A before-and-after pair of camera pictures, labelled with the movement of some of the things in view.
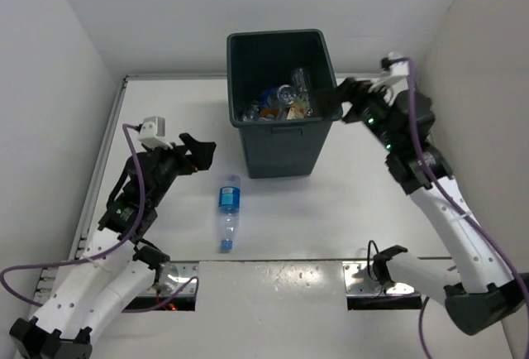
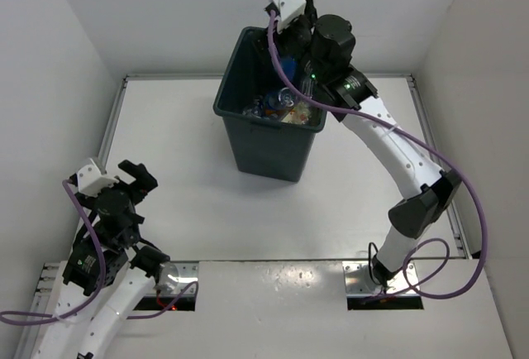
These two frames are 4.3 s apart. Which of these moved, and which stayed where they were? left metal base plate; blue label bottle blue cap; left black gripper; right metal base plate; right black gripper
Moved: left black gripper; blue label bottle blue cap; right black gripper
Stayed: left metal base plate; right metal base plate
